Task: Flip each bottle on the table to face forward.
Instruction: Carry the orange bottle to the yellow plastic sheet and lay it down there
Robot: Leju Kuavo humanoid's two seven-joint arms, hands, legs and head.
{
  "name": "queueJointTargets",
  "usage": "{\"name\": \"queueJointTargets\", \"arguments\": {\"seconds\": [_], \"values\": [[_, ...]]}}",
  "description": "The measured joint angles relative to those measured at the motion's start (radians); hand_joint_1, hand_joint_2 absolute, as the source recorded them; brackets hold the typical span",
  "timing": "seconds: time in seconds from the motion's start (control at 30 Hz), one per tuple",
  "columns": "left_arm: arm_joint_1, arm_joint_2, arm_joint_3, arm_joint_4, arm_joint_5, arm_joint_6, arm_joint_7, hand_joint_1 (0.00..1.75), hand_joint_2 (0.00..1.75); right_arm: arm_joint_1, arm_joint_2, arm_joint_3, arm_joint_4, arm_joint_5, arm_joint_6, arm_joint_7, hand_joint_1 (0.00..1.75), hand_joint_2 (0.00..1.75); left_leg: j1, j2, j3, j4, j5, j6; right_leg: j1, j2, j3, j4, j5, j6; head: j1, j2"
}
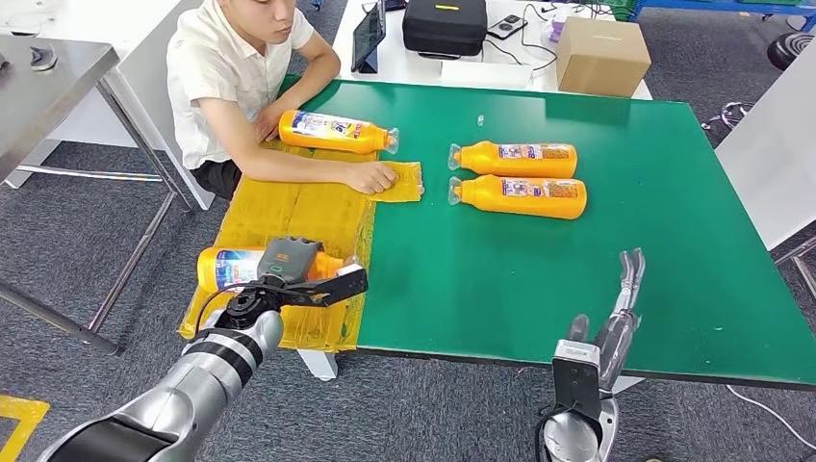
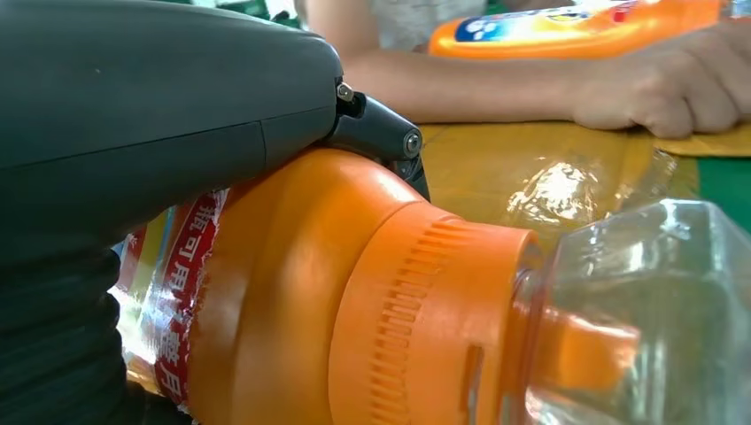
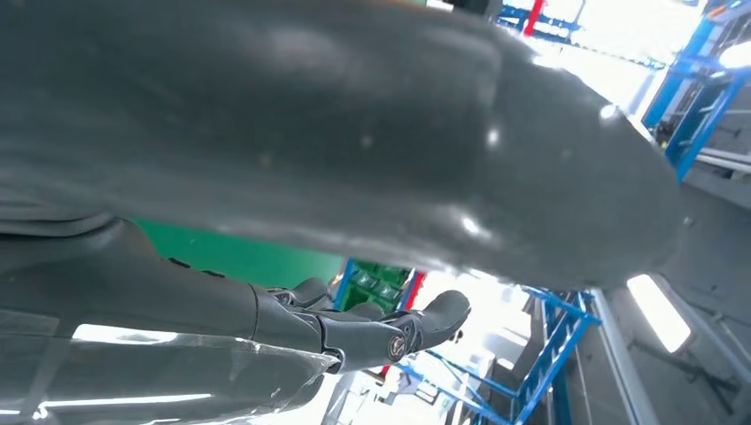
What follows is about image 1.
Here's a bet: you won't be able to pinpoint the blue metal shelf rack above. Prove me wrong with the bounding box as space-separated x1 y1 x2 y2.
627 0 816 33

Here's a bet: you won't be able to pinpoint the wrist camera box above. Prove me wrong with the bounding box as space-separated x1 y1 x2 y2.
550 339 603 425
273 263 370 311

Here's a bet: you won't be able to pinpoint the white floor cable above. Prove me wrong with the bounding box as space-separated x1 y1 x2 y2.
725 384 816 452

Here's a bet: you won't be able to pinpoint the white board panel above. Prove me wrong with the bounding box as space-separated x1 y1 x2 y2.
715 38 816 252

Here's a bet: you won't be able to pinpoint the black carrying case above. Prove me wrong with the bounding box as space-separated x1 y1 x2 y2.
401 0 489 59

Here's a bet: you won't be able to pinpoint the stainless steel table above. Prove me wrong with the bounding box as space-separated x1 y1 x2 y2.
0 35 195 356

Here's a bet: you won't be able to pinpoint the black remote controller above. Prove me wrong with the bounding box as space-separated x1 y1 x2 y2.
487 13 529 40

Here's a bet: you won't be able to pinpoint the yellow taped cardboard mat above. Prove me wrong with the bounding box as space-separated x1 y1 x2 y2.
178 142 425 353

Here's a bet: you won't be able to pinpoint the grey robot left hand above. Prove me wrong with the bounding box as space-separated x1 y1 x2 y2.
256 237 323 285

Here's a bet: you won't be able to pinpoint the small grey metal part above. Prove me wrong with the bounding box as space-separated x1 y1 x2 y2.
30 45 60 72

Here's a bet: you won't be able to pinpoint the person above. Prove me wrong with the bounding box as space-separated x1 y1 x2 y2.
166 0 399 202

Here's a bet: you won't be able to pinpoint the black round stool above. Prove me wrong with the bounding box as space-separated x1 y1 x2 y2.
766 32 816 72

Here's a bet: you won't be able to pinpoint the white table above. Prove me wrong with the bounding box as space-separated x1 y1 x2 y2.
331 0 654 102

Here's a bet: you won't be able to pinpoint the white table leg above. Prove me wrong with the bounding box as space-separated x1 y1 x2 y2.
610 374 647 396
296 348 339 382

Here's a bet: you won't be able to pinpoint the brown cardboard box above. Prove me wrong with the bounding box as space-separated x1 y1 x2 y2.
555 15 652 99

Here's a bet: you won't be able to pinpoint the black tablet on stand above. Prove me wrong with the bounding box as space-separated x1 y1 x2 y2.
350 0 387 74

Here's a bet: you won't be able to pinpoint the green plastic crate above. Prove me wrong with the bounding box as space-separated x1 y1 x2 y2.
599 0 639 20

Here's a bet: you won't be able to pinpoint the steel frame legs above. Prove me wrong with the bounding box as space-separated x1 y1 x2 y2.
774 236 816 301

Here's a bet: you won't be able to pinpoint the orange detergent bottle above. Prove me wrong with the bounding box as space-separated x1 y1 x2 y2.
446 175 588 221
278 109 401 156
195 244 358 295
446 141 579 180

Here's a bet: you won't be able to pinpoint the grey coiled cable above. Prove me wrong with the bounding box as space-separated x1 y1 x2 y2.
701 100 753 133

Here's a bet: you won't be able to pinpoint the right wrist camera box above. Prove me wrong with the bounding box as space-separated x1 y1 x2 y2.
550 339 603 425

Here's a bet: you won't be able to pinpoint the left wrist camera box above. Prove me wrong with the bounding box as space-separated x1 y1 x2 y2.
273 263 370 311

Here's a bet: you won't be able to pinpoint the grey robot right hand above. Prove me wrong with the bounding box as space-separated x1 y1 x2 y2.
567 248 647 394

